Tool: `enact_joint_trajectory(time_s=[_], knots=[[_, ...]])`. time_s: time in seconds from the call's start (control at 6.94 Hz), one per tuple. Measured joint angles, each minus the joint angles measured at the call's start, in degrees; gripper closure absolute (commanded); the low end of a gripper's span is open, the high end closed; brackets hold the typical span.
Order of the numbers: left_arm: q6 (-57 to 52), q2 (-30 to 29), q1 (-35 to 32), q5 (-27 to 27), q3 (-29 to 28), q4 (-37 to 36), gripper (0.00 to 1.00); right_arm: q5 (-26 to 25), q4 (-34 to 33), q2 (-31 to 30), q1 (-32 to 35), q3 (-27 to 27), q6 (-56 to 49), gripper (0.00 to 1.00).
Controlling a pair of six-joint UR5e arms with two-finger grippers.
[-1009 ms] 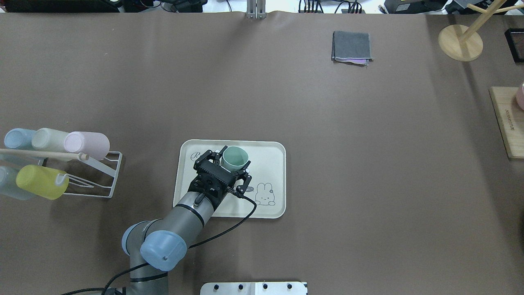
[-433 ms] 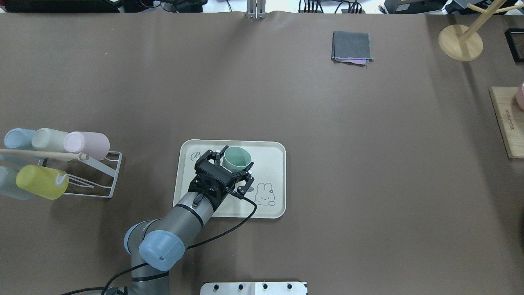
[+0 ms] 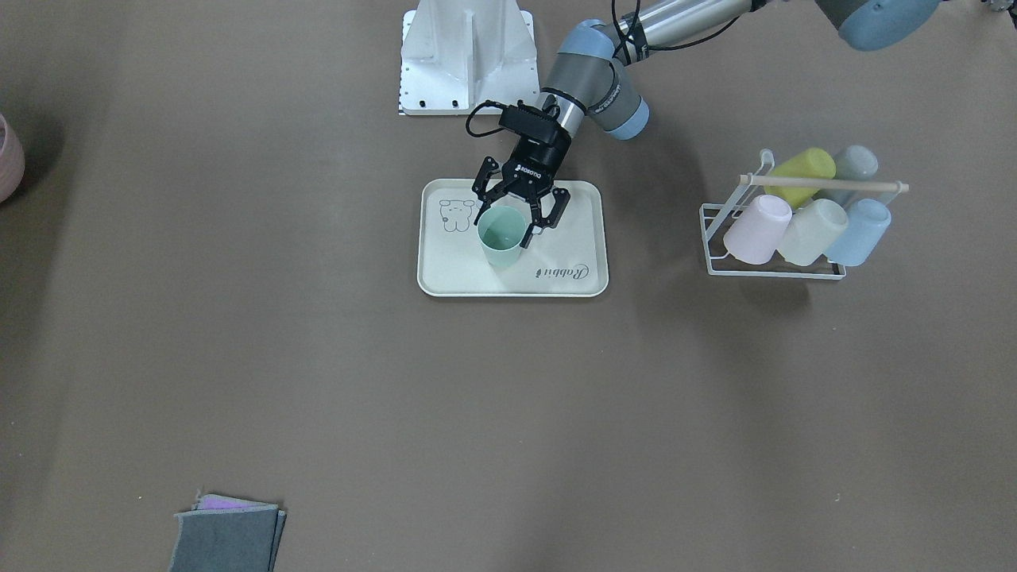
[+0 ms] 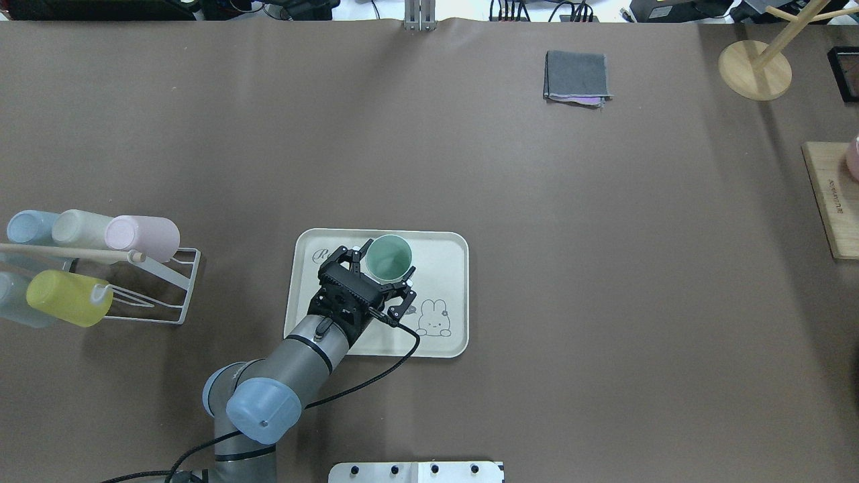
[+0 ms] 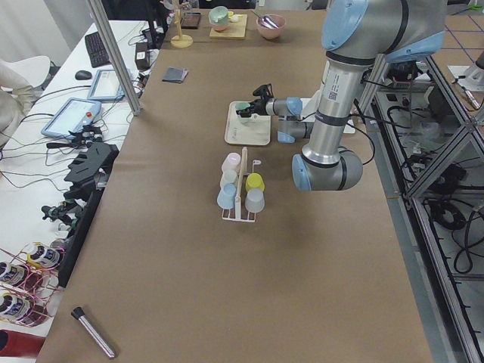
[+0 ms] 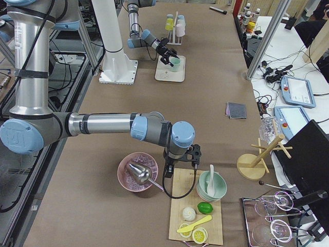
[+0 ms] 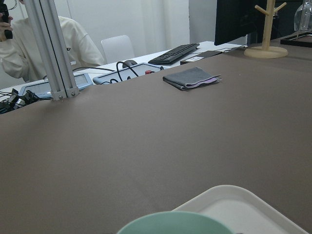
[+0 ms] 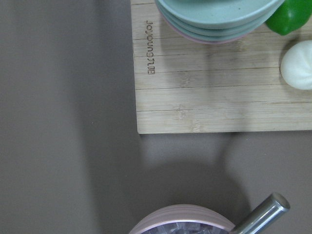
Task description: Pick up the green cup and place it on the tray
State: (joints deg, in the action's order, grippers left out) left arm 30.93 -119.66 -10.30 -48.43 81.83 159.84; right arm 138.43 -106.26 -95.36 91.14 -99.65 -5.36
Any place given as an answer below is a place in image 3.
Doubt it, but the pink bowl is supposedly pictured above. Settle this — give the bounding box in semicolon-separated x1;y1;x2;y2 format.
1;115;25;203

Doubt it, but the cream rabbit tray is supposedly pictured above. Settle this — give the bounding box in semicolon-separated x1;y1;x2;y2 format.
417;179;609;297

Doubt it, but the cream plastic cup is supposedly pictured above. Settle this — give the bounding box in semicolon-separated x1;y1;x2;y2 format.
777;199;849;267

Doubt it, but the grey-blue plastic cup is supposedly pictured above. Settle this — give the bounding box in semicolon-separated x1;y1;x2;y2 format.
813;145;879;209

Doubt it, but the green plastic cup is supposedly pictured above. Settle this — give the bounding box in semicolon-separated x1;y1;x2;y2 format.
477;206;529;268

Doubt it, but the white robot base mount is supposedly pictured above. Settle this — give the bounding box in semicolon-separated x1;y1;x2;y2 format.
399;1;539;116

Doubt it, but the grey folded cloth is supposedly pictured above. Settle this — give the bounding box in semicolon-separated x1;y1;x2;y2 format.
168;493;287;571

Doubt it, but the white wire cup rack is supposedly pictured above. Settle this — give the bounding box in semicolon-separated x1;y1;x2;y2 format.
698;149;909;281

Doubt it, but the light blue plastic cup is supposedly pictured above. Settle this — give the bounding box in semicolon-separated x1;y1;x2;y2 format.
824;199;892;267

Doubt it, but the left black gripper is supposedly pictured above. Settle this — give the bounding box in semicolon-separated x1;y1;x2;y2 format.
472;131;573;249

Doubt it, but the yellow plastic cup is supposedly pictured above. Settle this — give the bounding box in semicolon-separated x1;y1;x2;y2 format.
764;146;837;210

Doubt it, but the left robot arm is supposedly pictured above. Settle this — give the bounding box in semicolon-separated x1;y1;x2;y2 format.
472;1;764;249

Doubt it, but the pink plastic cup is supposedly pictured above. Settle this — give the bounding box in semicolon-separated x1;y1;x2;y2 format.
723;193;793;265

